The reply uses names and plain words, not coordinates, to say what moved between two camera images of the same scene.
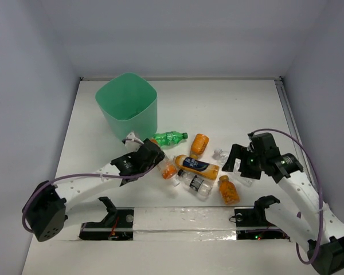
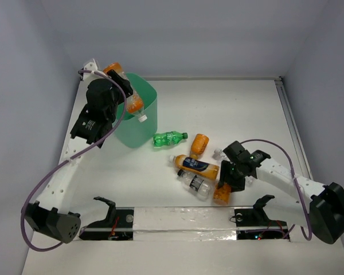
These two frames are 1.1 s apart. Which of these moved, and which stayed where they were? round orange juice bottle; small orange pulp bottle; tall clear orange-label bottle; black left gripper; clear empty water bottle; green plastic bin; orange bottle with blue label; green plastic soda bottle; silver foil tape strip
Moved: tall clear orange-label bottle; black left gripper; small orange pulp bottle
Stayed: round orange juice bottle; orange bottle with blue label; green plastic soda bottle; green plastic bin; clear empty water bottle; silver foil tape strip
